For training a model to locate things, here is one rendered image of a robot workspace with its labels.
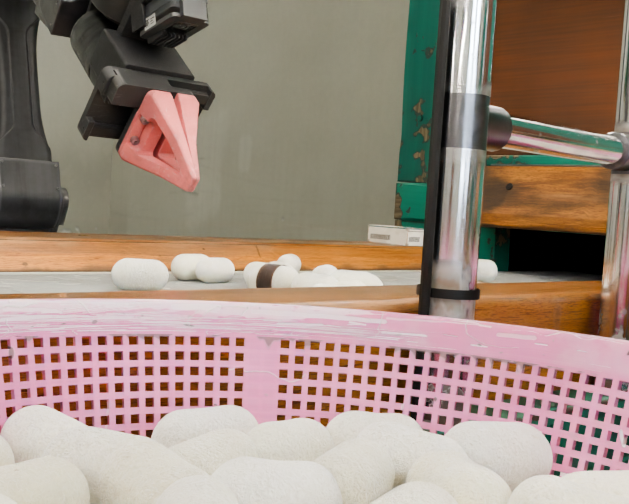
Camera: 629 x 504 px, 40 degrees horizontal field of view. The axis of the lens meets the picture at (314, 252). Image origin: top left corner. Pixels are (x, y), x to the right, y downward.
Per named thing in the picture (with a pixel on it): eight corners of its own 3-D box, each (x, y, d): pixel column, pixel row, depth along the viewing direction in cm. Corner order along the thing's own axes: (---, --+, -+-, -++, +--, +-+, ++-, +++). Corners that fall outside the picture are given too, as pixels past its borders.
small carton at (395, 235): (367, 242, 99) (368, 224, 99) (387, 242, 102) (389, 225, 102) (406, 246, 95) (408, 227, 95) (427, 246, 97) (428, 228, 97)
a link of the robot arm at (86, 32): (170, 38, 75) (140, -7, 78) (109, 29, 71) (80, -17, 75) (144, 103, 78) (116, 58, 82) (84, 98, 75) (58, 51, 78)
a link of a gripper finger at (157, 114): (261, 157, 69) (211, 85, 74) (185, 148, 64) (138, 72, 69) (224, 220, 72) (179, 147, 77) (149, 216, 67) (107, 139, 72)
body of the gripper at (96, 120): (220, 96, 73) (185, 45, 77) (112, 78, 66) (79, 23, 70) (188, 155, 77) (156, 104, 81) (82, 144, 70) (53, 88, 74)
